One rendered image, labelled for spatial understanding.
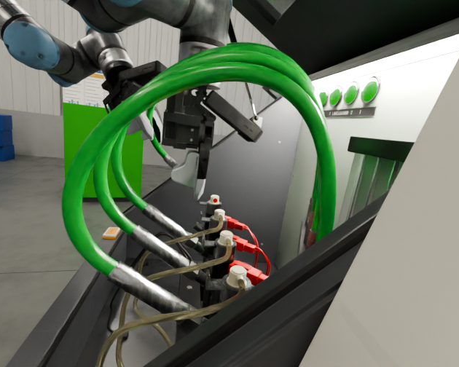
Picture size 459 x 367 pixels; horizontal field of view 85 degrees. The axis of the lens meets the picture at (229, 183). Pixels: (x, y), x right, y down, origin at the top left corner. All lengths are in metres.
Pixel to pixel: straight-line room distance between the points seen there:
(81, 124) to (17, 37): 3.13
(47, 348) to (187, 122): 0.38
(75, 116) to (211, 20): 3.40
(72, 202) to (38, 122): 7.17
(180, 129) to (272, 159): 0.44
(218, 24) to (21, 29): 0.38
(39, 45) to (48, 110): 6.72
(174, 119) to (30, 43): 0.33
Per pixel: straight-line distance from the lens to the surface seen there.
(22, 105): 7.52
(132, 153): 3.78
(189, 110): 0.43
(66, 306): 0.54
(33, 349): 0.49
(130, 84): 0.63
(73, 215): 0.23
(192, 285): 0.51
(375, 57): 0.55
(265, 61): 0.30
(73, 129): 3.77
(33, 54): 0.64
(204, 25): 0.43
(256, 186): 0.81
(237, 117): 0.43
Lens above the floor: 1.28
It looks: 13 degrees down
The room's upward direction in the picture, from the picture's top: 8 degrees clockwise
